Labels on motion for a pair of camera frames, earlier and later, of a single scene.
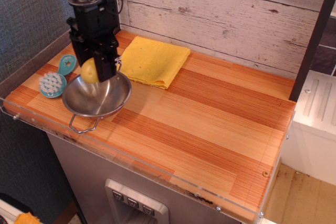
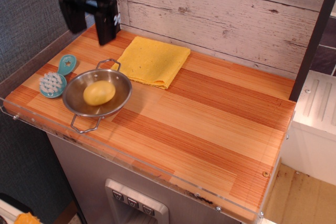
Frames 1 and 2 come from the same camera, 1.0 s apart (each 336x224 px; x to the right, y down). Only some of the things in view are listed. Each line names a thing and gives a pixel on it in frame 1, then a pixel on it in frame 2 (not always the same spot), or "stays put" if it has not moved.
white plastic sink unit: (310, 146) stays put
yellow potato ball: (88, 72) → (98, 92)
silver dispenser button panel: (126, 205) stays put
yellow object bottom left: (27, 218) stays put
